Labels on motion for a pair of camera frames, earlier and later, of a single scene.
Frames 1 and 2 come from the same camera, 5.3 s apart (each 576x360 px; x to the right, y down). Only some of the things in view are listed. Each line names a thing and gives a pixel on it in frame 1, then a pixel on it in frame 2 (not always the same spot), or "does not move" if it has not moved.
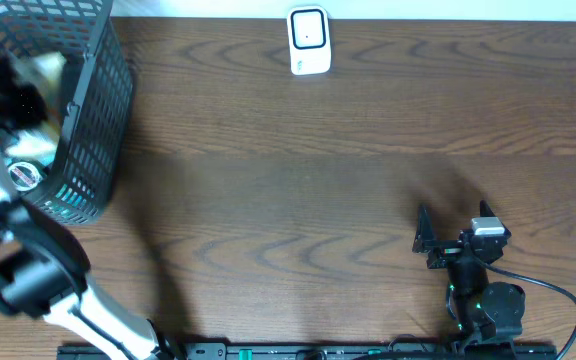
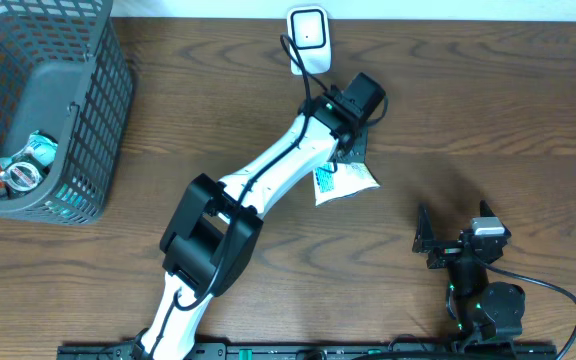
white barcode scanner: [310, 44] does not move
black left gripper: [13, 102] to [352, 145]
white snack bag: [43, 71] to [333, 180]
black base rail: [320, 352] does not move
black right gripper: [446, 250] does not move
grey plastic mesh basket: [99, 118] does not move
